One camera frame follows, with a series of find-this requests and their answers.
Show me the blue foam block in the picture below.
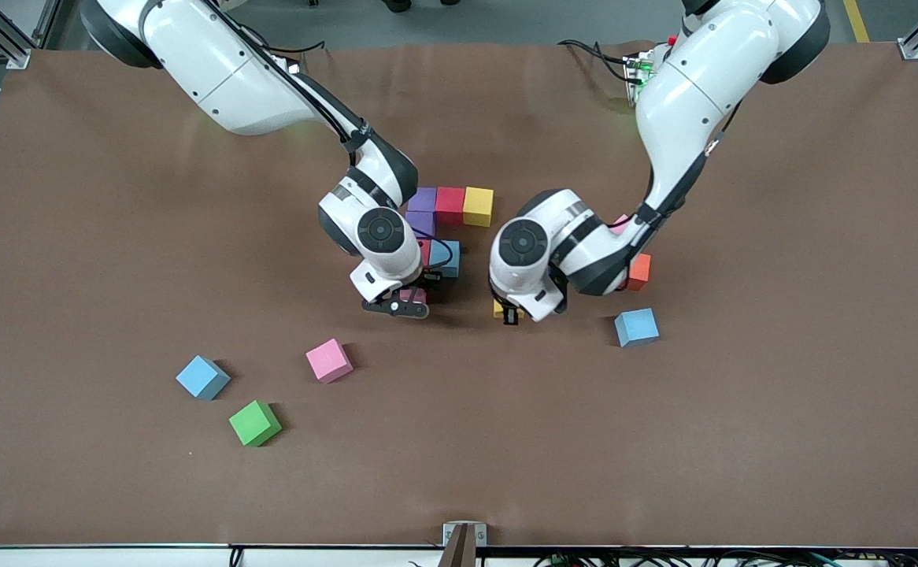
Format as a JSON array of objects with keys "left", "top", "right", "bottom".
[
  {"left": 431, "top": 239, "right": 461, "bottom": 279},
  {"left": 175, "top": 354, "right": 231, "bottom": 401},
  {"left": 614, "top": 307, "right": 661, "bottom": 348}
]

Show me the brown table mat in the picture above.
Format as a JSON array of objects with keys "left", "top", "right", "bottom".
[{"left": 0, "top": 41, "right": 918, "bottom": 549}]

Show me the green foam block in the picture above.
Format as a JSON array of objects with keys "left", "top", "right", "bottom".
[{"left": 228, "top": 399, "right": 283, "bottom": 448}]

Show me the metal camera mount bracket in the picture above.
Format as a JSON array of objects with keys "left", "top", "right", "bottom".
[{"left": 442, "top": 521, "right": 488, "bottom": 567}]

